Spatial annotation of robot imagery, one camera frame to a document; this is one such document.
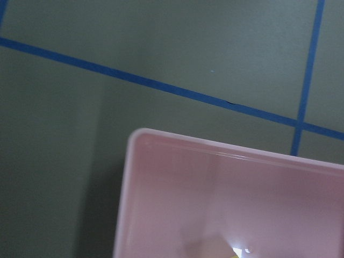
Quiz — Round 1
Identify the yellow foam cube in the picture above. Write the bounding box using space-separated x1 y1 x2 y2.
229 247 242 258

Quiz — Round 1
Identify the pink plastic bin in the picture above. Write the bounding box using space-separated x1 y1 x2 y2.
113 128 343 257

